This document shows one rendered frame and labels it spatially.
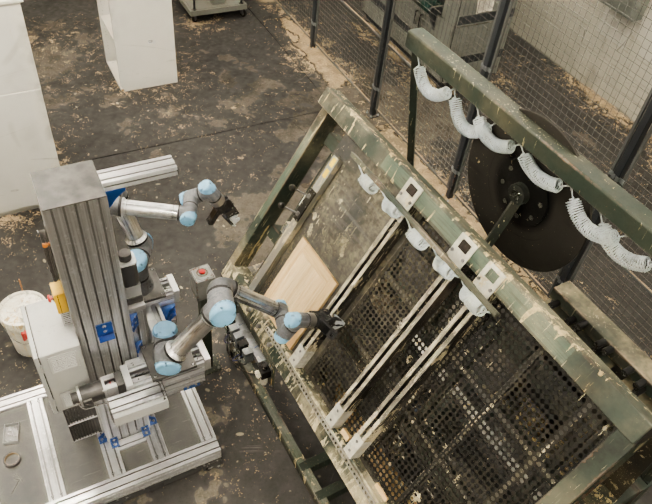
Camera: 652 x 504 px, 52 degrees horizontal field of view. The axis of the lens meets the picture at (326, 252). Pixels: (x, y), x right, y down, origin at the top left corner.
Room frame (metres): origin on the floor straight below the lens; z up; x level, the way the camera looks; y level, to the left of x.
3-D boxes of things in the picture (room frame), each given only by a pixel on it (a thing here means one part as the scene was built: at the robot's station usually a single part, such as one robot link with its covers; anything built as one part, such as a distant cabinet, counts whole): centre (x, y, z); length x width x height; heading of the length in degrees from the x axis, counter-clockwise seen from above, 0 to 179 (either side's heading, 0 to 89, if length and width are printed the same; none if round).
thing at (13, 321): (2.57, 1.89, 0.24); 0.32 x 0.30 x 0.47; 32
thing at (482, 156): (2.51, -0.88, 1.85); 0.80 x 0.06 x 0.80; 35
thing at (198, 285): (2.56, 0.70, 0.84); 0.12 x 0.12 x 0.18; 35
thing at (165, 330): (1.88, 0.71, 1.20); 0.13 x 0.12 x 0.14; 18
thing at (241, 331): (2.24, 0.39, 0.69); 0.50 x 0.14 x 0.24; 35
